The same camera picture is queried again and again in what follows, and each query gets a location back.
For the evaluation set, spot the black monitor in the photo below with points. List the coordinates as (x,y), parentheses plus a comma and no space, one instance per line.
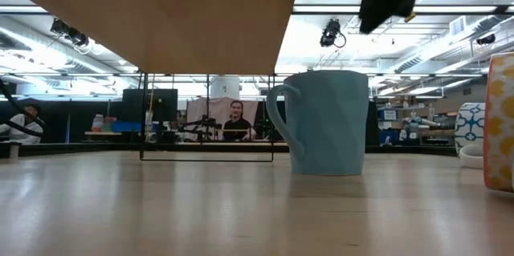
(160,103)

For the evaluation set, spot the black ceiling spotlights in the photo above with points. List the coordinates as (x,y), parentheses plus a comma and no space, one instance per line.
(76,38)

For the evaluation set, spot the black background robot arm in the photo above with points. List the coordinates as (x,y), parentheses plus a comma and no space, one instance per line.
(201,123)

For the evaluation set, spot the wooden riser shelf black legs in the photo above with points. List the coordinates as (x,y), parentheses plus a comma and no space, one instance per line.
(160,19)

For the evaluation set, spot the white backdrop sheet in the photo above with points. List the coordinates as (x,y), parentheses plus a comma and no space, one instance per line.
(205,107)

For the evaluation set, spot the yellow dotted mug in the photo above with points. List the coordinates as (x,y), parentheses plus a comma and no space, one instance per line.
(502,127)

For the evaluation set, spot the black overhead rig camera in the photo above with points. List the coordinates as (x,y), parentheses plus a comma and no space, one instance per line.
(330,33)

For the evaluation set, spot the white cylindrical column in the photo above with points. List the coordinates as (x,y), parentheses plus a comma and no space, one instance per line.
(225,87)

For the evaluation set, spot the black aluminium table frame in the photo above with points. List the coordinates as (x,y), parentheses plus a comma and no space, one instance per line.
(80,148)

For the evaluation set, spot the person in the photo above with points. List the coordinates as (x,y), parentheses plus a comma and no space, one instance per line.
(237,125)
(24,138)

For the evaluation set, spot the blue storage bin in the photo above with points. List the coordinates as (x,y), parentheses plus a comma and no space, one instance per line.
(126,127)

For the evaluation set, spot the blue white patterned mug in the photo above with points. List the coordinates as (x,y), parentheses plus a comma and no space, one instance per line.
(470,127)

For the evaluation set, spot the blue faceted mug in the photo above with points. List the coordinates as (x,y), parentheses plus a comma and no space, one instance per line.
(329,127)

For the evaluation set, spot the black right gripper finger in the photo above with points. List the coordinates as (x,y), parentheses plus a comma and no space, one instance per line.
(385,5)

